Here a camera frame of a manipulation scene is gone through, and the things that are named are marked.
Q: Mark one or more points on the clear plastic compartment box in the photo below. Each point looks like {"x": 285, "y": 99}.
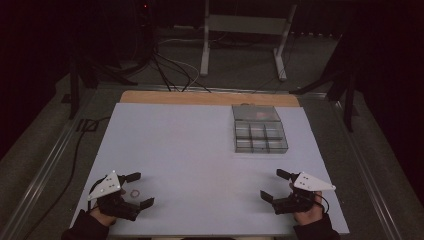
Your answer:
{"x": 260, "y": 131}

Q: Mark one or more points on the white table mat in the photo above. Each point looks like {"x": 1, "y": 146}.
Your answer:
{"x": 200, "y": 160}

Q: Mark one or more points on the person's left hand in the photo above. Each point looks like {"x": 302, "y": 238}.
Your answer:
{"x": 104, "y": 218}

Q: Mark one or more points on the black stand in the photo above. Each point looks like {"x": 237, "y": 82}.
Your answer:
{"x": 343, "y": 83}
{"x": 75, "y": 83}

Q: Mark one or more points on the metal floor rail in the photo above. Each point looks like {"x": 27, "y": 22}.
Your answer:
{"x": 366, "y": 160}
{"x": 43, "y": 170}

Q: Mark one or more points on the white metal stand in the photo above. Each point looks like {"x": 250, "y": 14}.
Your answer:
{"x": 245, "y": 25}

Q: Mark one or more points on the person's right hand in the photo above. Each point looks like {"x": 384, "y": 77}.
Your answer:
{"x": 308, "y": 215}

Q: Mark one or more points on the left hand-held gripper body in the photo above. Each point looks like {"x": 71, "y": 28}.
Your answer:
{"x": 110, "y": 186}

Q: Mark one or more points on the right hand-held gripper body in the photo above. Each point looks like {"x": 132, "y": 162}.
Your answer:
{"x": 301, "y": 196}

